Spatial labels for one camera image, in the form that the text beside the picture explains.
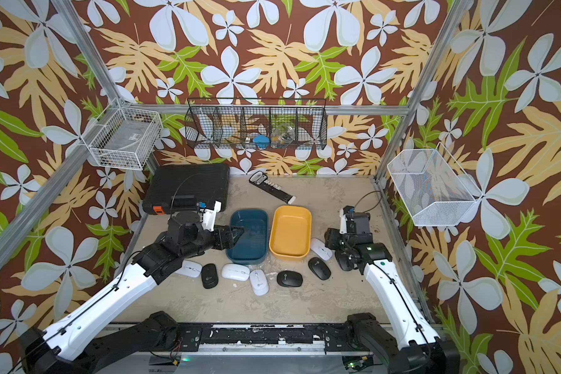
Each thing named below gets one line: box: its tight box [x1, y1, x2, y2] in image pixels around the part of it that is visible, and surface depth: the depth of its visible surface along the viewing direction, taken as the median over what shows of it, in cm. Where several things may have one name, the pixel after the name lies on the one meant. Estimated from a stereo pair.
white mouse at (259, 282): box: [249, 268, 270, 297], surface depth 86 cm
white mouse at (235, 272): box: [221, 263, 251, 282], surface depth 88 cm
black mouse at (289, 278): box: [276, 270, 304, 287], surface depth 88 cm
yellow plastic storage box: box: [268, 204, 313, 258], surface depth 100 cm
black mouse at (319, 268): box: [307, 257, 332, 281], surface depth 90 cm
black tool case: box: [141, 162, 231, 216], surface depth 113 cm
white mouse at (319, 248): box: [310, 236, 333, 262], surface depth 94 cm
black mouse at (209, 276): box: [201, 263, 219, 290], surface depth 87 cm
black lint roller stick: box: [248, 170, 297, 205], surface depth 117 cm
